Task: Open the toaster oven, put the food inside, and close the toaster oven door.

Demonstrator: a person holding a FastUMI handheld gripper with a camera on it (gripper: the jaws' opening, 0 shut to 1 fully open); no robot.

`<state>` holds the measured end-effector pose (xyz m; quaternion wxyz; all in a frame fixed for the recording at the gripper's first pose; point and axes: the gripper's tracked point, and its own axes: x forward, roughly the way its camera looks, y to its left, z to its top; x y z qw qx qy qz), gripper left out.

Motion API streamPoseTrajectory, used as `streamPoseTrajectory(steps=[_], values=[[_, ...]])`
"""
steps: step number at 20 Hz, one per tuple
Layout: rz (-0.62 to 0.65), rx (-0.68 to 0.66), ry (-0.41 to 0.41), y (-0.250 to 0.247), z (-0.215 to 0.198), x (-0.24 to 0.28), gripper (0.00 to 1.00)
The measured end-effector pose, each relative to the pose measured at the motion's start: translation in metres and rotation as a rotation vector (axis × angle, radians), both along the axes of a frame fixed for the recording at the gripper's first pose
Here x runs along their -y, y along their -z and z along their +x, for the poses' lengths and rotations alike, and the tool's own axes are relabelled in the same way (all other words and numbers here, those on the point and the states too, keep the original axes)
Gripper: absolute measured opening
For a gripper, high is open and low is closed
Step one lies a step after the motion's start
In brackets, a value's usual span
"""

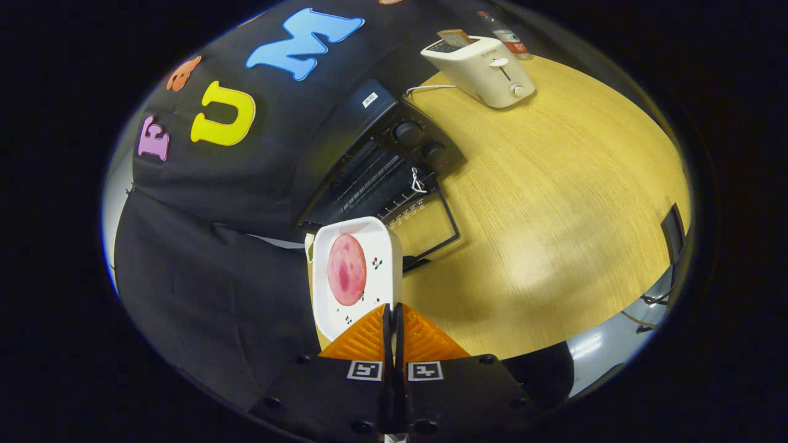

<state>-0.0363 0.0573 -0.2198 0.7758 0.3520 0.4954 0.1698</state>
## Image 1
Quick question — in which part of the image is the metal oven rack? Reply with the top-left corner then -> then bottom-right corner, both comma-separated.
332,148 -> 438,222

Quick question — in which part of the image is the black backdrop cloth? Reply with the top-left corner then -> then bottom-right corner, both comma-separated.
114,0 -> 487,413

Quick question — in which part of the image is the white toaster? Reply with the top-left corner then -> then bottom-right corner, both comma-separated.
420,36 -> 536,110

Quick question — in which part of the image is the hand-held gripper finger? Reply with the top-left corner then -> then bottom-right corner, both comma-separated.
394,303 -> 536,441
249,303 -> 395,441

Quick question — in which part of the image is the white toaster cable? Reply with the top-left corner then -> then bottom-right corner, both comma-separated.
405,84 -> 459,98

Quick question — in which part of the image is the brown bread slice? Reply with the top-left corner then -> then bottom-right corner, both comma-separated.
437,29 -> 475,49

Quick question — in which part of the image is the black toaster oven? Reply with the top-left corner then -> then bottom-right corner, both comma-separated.
297,79 -> 467,271

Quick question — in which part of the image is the pink ham slice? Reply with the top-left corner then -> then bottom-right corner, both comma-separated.
326,234 -> 368,306

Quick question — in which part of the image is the white square plate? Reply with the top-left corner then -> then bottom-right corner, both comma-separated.
311,216 -> 404,343

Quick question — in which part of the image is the red label water bottle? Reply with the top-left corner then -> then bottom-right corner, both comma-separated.
477,10 -> 533,61

